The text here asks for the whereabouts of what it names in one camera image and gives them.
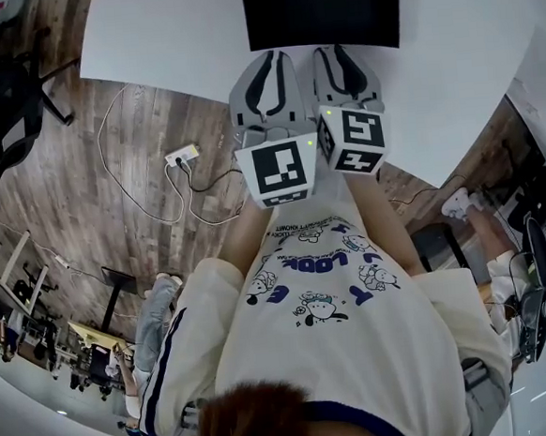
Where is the person's left forearm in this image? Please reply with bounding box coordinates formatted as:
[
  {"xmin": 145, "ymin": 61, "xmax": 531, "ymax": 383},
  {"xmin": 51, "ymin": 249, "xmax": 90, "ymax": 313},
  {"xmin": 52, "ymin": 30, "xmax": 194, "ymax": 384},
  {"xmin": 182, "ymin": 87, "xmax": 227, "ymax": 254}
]
[{"xmin": 214, "ymin": 195, "xmax": 281, "ymax": 277}]

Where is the white power strip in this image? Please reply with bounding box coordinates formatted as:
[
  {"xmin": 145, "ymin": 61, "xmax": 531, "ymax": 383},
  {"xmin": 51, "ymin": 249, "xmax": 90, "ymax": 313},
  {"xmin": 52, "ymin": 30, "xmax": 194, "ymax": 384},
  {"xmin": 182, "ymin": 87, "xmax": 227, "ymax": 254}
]
[{"xmin": 163, "ymin": 142, "xmax": 203, "ymax": 168}]

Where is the black box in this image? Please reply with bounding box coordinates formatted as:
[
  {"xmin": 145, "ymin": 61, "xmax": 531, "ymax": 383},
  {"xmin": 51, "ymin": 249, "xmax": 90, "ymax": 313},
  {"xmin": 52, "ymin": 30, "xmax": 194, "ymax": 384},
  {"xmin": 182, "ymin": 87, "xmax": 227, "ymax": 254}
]
[{"xmin": 242, "ymin": 0, "xmax": 404, "ymax": 61}]

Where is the long white cable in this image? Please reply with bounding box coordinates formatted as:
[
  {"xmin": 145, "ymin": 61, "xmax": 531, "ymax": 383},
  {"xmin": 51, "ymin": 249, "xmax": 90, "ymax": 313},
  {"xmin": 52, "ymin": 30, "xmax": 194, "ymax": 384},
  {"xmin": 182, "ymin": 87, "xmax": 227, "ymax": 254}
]
[{"xmin": 93, "ymin": 72, "xmax": 247, "ymax": 234}]

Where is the black power cable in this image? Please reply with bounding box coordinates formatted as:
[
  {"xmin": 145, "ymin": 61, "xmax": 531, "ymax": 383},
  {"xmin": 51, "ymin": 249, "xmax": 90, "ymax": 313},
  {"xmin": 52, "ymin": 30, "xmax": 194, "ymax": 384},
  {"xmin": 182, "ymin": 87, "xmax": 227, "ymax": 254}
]
[{"xmin": 174, "ymin": 152, "xmax": 246, "ymax": 195}]

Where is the thin black floor cable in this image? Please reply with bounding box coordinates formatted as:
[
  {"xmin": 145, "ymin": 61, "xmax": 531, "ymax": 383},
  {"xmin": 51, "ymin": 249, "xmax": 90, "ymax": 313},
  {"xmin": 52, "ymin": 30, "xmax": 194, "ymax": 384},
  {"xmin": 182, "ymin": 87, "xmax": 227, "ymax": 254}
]
[{"xmin": 386, "ymin": 173, "xmax": 469, "ymax": 208}]

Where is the cream printed t-shirt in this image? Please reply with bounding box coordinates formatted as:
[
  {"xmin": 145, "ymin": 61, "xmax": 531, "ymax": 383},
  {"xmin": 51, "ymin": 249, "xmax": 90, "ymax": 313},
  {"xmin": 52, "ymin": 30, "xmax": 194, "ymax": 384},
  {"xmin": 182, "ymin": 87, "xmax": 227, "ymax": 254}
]
[{"xmin": 125, "ymin": 198, "xmax": 520, "ymax": 436}]

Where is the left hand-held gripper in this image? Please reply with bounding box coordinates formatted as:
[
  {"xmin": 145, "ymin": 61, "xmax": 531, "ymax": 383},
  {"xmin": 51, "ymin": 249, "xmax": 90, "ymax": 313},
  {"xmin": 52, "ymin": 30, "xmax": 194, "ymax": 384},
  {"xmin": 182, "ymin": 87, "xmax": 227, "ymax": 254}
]
[{"xmin": 224, "ymin": 48, "xmax": 324, "ymax": 211}]

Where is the white desk frame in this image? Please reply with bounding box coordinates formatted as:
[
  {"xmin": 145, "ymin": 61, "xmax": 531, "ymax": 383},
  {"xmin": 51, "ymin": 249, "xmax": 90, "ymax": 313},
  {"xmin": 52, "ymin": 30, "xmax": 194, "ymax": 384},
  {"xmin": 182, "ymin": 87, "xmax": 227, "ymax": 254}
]
[{"xmin": 0, "ymin": 227, "xmax": 54, "ymax": 330}]

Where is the yellow wooden desk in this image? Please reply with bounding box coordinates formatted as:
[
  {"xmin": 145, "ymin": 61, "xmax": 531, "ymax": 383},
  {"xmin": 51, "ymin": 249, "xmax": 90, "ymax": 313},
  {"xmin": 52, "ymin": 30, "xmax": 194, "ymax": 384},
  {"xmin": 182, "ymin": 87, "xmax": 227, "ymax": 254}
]
[{"xmin": 67, "ymin": 315, "xmax": 131, "ymax": 371}]

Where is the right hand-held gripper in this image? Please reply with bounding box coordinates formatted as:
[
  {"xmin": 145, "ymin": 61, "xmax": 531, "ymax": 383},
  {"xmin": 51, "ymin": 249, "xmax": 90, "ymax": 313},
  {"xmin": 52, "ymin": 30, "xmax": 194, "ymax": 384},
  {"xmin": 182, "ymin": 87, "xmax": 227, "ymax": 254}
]
[{"xmin": 310, "ymin": 41, "xmax": 396, "ymax": 180}]

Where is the person's right forearm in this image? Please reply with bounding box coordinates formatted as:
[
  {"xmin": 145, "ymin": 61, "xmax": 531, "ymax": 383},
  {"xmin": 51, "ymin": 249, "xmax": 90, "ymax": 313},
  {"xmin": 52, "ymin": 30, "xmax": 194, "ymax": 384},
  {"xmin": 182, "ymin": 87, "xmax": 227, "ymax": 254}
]
[{"xmin": 343, "ymin": 165, "xmax": 425, "ymax": 282}]

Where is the black office chair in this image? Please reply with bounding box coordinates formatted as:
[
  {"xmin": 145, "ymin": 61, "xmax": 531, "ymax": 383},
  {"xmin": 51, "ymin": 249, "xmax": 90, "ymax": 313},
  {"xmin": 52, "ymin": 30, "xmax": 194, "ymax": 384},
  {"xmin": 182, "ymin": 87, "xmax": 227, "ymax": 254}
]
[{"xmin": 0, "ymin": 44, "xmax": 85, "ymax": 245}]

